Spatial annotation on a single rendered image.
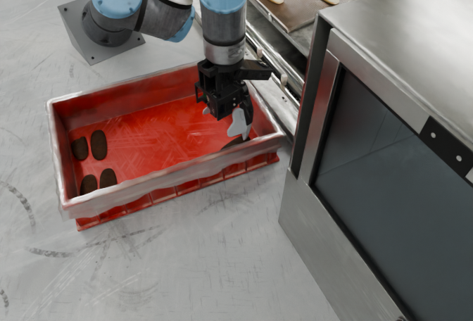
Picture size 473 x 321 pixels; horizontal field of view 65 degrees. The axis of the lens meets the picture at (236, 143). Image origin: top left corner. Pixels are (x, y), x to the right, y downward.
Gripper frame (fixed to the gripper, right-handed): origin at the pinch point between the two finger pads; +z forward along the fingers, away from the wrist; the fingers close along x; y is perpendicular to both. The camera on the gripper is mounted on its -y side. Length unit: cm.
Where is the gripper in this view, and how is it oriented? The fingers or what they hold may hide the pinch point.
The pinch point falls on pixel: (234, 124)
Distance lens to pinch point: 84.7
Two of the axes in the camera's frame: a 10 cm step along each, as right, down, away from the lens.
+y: -7.5, 5.0, -4.2
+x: 6.6, 5.7, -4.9
